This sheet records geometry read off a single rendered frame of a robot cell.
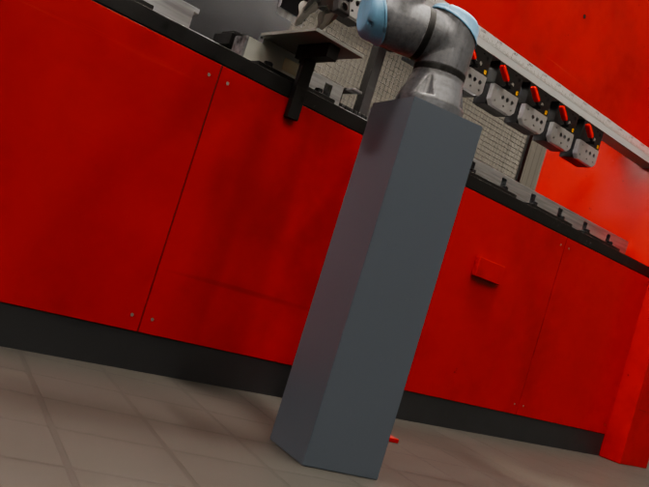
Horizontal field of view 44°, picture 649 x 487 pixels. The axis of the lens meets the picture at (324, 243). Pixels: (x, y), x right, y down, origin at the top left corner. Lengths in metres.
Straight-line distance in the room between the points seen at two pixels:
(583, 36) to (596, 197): 0.98
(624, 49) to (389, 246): 2.30
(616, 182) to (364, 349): 2.68
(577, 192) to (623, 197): 0.26
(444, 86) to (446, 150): 0.14
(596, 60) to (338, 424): 2.32
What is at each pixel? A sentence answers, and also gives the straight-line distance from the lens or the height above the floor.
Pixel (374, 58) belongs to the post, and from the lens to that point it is 3.68.
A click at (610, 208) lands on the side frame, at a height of 1.13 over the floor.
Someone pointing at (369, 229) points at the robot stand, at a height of 0.49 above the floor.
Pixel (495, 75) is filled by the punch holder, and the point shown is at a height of 1.28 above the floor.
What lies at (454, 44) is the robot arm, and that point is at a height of 0.92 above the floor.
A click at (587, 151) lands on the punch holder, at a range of 3.57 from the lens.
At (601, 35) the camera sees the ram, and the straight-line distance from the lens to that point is 3.62.
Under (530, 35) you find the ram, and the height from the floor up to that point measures 1.49.
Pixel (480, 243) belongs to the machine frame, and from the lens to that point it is 2.92.
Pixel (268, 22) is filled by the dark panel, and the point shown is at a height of 1.22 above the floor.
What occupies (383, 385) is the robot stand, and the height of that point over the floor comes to 0.19.
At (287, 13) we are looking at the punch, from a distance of 2.49.
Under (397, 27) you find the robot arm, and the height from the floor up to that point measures 0.91.
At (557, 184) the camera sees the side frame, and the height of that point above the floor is 1.22.
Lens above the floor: 0.34
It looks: 3 degrees up
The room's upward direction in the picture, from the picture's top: 17 degrees clockwise
